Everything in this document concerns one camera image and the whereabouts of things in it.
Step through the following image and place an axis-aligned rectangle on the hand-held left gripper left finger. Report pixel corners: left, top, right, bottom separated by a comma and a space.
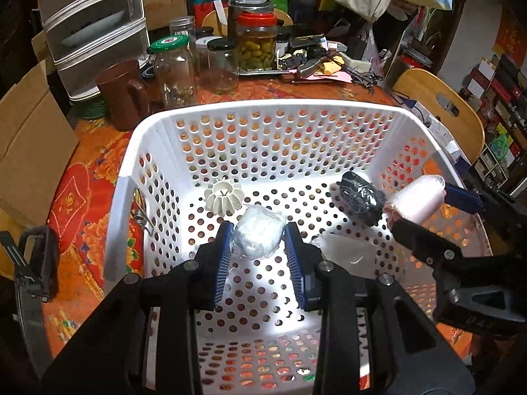
41, 221, 235, 395

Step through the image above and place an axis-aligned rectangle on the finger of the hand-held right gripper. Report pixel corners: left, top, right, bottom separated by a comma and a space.
390, 217, 467, 281
444, 183, 527, 256

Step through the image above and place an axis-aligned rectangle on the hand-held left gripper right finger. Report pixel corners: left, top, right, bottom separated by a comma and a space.
283, 221, 476, 395

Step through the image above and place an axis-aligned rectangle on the white roll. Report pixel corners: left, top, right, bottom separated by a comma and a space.
383, 175, 447, 223

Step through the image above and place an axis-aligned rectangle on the white plastic packet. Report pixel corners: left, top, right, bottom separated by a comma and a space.
232, 205, 288, 261

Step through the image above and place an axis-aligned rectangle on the clear plastic bag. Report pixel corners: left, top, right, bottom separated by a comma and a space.
311, 232, 377, 270

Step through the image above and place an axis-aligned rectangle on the white ribbed ball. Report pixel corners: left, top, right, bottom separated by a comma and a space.
205, 178, 244, 216

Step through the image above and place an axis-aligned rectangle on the black patterned packet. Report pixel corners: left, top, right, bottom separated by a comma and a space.
330, 171, 388, 227

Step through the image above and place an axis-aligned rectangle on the white perforated plastic basket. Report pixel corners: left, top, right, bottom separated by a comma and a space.
103, 99, 492, 389

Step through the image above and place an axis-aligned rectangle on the white paper bag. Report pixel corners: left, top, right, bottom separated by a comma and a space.
401, 94, 472, 161

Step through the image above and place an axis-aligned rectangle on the cluttered storage shelf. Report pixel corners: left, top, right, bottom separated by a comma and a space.
465, 53, 527, 198

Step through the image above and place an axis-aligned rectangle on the metal spring clip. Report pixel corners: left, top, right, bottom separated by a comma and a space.
132, 189, 155, 235

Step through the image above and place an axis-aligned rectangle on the cluttered metal tray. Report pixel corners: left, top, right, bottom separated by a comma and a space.
239, 64, 330, 85

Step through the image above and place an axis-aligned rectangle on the green lid glass jar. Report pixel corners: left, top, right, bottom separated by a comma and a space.
150, 35, 197, 110

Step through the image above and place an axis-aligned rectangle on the black lid glass jar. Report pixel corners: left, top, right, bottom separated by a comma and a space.
207, 38, 239, 95

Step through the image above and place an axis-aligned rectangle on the brown mug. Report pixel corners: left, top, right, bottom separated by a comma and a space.
97, 60, 151, 132

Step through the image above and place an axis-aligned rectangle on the green plastic basket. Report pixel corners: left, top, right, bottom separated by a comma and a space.
76, 99, 108, 120

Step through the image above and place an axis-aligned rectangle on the large cardboard box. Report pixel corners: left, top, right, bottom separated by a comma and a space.
0, 60, 80, 227

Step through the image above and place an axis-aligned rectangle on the silver lid glass jar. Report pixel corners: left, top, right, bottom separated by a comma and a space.
170, 15, 197, 40

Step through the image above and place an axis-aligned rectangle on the small cardboard box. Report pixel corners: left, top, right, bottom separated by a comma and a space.
140, 0, 188, 29

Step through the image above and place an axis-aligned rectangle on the stack of clear plastic drawers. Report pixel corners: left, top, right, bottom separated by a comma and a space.
37, 0, 151, 101

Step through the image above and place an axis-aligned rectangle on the red wall hanging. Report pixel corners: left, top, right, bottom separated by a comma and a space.
494, 6, 527, 64

